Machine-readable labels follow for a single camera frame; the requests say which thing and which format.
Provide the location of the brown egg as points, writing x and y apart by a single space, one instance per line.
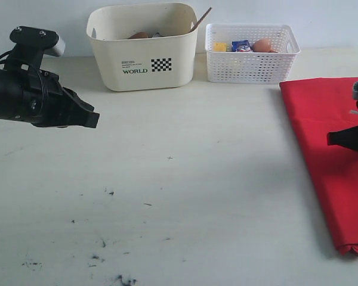
262 45

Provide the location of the cream plastic bin WORLD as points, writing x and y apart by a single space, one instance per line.
138 64

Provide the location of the yellow cheese wedge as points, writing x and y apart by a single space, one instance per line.
220 47

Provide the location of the blue white milk carton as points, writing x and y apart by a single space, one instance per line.
241 46

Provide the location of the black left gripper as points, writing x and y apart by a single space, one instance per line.
46 103

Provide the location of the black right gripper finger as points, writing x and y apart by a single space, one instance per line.
346 138

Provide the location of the brown wooden plate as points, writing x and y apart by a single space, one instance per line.
140 35

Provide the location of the white perforated plastic basket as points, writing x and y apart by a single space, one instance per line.
250 67

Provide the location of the wooden chopstick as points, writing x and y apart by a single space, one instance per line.
196 25

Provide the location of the red table cloth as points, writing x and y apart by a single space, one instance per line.
316 107

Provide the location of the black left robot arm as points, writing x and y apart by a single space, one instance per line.
11 91

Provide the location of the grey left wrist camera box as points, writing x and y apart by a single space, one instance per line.
48 41

